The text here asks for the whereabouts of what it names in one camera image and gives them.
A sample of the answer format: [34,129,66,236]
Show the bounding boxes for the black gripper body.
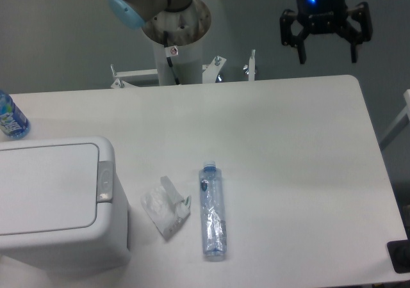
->
[296,0,348,35]

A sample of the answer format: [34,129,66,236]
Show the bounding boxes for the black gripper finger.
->
[332,1,373,63]
[279,9,307,64]

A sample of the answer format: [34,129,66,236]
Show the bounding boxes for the white plastic trash can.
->
[1,136,131,272]

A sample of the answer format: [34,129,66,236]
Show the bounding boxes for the crumpled white plastic wrapper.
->
[140,176,192,241]

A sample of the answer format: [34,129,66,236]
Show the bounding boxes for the clear crushed plastic bottle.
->
[199,161,227,262]

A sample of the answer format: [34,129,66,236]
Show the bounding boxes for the black clamp at table edge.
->
[387,239,409,274]

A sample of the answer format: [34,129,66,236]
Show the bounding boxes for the blue labelled water bottle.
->
[1,90,31,140]

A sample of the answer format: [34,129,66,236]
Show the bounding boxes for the white frame at right edge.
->
[379,90,409,150]

